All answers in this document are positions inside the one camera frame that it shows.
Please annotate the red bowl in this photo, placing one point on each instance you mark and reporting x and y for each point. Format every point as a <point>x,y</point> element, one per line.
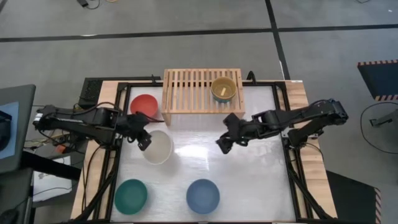
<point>143,104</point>

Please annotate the grey metal stand foot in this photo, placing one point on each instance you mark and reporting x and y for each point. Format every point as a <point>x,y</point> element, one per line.
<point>385,119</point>

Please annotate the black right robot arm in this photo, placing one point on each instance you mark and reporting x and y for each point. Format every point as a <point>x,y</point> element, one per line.
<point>311,113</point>

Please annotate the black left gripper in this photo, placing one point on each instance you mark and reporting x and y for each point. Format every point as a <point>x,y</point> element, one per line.
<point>132,126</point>

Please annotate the black power adapter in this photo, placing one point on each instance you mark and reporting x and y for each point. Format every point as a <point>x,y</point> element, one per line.
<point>82,2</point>

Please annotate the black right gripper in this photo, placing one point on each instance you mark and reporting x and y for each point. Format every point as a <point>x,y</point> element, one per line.
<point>245,130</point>

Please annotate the black aluminium table frame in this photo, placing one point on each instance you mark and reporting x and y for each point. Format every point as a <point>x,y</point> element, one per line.
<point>122,161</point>

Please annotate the blue bowl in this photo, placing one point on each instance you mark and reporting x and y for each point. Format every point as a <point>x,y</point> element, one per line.
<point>202,196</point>

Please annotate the wooden slatted shelf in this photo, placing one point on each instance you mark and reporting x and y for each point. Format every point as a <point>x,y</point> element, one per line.
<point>189,93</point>

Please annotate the dark mat with striped edge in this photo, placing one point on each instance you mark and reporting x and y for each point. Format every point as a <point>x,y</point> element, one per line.
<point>379,79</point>
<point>351,199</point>

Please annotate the white bowl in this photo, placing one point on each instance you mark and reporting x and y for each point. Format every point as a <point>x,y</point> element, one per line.
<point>160,149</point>

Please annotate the black mesh box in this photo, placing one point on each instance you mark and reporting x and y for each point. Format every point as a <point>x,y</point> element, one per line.
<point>90,91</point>

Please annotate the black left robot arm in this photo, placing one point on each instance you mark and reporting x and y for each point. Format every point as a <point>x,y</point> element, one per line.
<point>77,121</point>

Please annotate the rainbow striped bowl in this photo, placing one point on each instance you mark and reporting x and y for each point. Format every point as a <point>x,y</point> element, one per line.
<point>217,87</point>

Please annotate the green bowl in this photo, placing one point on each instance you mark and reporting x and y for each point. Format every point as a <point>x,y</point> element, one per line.
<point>130,196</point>

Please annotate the grey laptop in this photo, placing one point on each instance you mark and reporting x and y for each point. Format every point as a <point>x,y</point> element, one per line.
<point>26,124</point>

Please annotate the white paper sheet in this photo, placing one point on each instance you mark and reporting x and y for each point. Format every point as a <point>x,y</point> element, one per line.
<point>51,183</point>

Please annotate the small orange object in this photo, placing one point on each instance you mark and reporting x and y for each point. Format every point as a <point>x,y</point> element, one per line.
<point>60,148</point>

